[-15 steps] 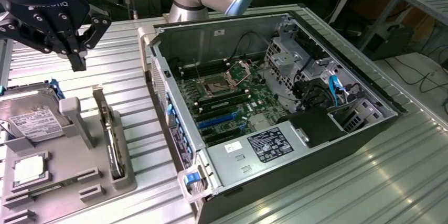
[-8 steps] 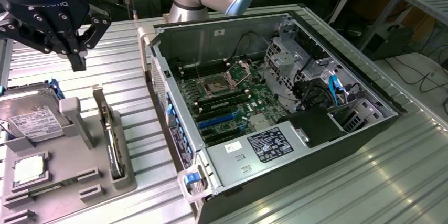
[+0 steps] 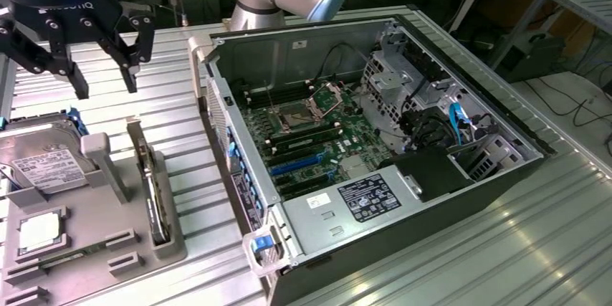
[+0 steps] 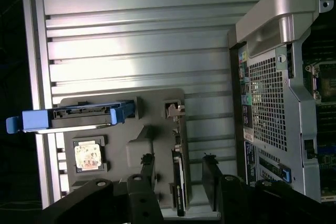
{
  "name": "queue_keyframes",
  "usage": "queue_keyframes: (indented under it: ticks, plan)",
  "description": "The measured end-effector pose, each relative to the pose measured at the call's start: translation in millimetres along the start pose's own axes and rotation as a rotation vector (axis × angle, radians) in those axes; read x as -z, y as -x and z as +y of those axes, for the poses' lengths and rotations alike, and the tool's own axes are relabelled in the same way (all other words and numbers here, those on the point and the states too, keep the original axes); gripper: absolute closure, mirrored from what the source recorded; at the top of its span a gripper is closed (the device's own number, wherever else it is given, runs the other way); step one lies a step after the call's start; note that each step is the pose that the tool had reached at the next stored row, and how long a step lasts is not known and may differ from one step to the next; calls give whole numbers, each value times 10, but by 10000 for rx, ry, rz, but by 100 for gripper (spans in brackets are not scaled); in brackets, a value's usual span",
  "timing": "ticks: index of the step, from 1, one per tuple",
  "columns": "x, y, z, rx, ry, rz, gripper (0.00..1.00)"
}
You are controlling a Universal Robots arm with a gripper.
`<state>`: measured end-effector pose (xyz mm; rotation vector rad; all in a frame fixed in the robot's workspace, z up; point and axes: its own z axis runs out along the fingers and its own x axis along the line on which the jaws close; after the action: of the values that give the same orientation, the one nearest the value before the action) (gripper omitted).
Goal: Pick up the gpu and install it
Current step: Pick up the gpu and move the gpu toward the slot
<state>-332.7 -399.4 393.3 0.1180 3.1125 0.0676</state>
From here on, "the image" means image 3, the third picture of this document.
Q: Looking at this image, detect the blue disk caddy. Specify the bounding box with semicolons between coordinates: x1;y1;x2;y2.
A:
0;105;91;137

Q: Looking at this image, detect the silver hard disk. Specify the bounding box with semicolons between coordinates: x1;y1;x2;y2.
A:
0;119;101;194

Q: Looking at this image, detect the thin locking lever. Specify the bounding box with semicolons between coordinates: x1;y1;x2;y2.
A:
266;80;279;112

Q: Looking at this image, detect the CPU socket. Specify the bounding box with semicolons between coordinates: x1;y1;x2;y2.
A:
275;103;314;132

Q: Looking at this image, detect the metal socket cover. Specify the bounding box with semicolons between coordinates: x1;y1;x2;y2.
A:
309;82;347;118

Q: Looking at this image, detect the blue expansion slot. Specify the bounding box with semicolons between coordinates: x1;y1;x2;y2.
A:
270;153;323;177

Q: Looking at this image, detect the grey parts rack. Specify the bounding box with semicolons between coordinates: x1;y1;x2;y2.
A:
0;133;189;306

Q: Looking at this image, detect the silver CPU chip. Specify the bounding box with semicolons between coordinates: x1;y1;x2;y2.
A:
18;212;66;250

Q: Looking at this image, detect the green Dell motherboard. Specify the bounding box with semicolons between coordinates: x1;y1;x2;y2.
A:
239;82;398;201

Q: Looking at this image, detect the silver drive cage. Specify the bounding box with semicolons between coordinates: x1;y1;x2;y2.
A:
361;47;463;132

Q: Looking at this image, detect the loose green RAM stick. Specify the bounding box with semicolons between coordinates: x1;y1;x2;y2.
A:
38;242;107;270

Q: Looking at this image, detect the silver chipset heatsink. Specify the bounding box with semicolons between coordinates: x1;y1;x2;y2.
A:
338;157;371;175

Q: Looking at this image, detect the blue case latch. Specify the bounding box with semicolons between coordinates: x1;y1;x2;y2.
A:
250;235;273;254

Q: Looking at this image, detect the grey power supply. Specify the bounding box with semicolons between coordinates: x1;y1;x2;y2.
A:
282;168;429;257

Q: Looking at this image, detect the black plastic shroud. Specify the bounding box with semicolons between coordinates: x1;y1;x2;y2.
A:
394;146;474;204

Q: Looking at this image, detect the open black PC case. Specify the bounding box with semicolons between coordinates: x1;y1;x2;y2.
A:
189;4;561;306

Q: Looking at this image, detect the black box device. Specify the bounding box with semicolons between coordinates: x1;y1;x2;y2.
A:
499;32;567;83

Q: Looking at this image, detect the black wire bundle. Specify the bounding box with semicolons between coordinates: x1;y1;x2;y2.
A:
399;105;497;150

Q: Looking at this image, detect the blue SATA wire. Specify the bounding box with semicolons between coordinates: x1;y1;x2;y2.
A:
449;101;469;148

